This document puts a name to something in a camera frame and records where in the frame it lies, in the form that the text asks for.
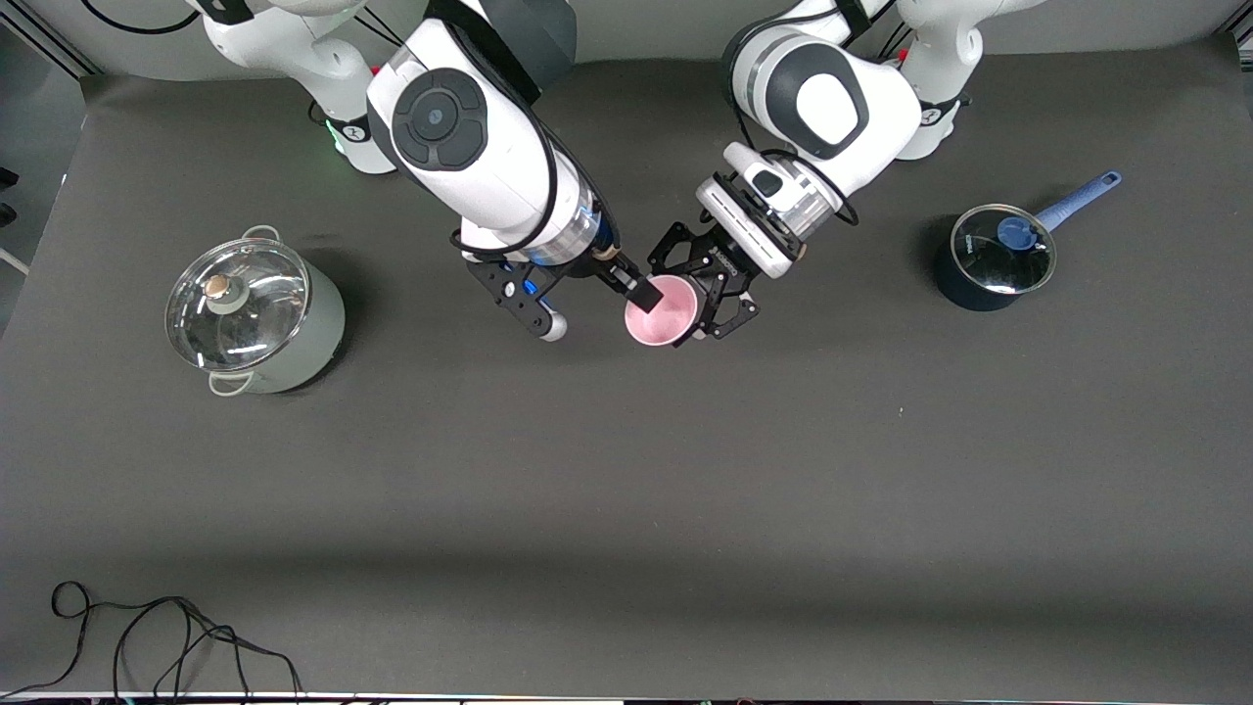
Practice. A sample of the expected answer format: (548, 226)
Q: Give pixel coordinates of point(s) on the pink cup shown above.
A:
(666, 318)

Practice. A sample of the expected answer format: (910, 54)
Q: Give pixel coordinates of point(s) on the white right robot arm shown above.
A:
(450, 117)

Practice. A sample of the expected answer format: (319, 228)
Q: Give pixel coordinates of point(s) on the dark grey table mat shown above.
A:
(626, 441)

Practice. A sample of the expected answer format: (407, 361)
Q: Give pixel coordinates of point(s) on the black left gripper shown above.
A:
(707, 262)

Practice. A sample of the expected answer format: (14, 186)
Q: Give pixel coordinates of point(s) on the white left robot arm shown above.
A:
(832, 98)

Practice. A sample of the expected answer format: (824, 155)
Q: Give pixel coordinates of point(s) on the thin white strip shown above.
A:
(12, 259)

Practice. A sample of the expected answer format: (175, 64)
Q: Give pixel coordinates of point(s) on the black object beside table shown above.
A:
(6, 196)

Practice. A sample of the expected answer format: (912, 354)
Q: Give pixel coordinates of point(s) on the glass lid with blue knob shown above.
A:
(989, 264)

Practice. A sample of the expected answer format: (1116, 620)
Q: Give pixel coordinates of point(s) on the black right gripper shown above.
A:
(623, 276)

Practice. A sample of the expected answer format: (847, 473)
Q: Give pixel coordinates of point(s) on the dark blue saucepan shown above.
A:
(954, 284)

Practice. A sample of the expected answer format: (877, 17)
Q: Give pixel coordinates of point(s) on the aluminium frame rail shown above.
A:
(49, 44)

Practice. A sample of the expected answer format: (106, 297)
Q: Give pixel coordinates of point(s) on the glass lid with tan knob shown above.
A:
(255, 323)

